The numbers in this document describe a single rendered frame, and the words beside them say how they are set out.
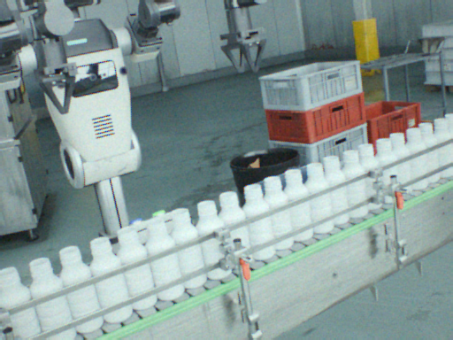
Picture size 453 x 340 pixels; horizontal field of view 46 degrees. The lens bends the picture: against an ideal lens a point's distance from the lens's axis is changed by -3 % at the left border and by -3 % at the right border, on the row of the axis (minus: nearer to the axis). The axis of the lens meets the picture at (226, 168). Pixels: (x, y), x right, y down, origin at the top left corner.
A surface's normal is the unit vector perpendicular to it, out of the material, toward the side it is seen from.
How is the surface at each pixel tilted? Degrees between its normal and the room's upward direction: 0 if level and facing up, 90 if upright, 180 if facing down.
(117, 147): 90
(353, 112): 90
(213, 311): 90
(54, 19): 89
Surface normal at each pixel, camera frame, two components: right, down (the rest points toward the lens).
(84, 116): 0.52, 0.14
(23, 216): 0.24, 0.22
